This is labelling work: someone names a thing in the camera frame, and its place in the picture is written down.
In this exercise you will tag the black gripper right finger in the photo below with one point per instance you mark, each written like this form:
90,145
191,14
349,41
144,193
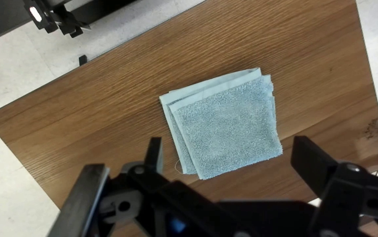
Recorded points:
315,162

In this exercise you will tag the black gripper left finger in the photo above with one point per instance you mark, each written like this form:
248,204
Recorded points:
153,153

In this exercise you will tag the light blue cloth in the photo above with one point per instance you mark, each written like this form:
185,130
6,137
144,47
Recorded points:
228,126

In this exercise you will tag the dark grey metal bar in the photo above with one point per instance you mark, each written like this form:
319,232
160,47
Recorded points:
81,201

